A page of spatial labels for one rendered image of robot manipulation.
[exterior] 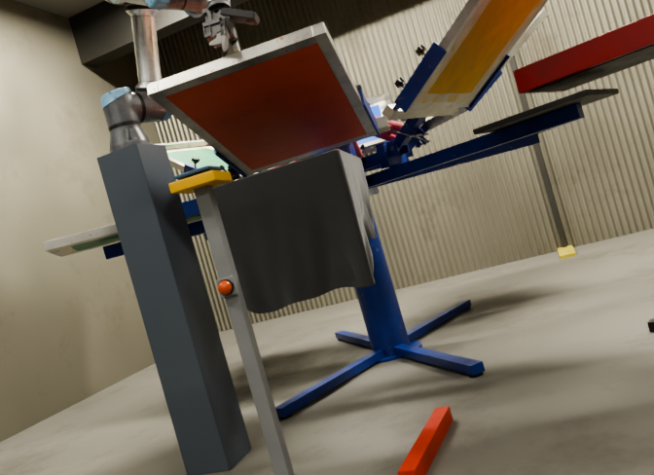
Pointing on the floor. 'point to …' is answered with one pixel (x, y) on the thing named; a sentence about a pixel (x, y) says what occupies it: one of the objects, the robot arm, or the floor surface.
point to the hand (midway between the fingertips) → (235, 60)
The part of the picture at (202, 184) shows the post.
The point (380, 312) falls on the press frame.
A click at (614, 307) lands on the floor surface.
